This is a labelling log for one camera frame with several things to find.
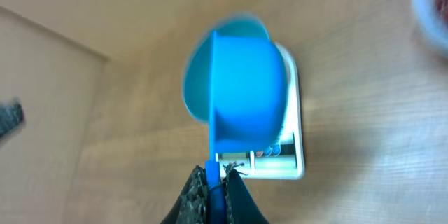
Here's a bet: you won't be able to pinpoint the clear plastic container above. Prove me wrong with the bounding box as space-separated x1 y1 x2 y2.
410 0 447 59

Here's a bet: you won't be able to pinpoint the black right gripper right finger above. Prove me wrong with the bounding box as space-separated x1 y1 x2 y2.
223 162 269 224

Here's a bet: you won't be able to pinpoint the blue measuring scoop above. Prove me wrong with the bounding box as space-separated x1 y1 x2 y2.
206 31 287 223

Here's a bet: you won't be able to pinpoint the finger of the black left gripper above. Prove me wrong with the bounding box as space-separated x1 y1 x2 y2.
1 99 25 139

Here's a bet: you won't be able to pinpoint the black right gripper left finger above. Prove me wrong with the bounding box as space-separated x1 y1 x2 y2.
161 165 208 224

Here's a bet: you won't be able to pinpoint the red beans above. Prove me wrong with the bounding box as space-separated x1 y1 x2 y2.
434 0 447 25

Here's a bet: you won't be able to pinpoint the white kitchen scale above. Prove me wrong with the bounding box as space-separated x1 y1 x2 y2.
216 42 305 180

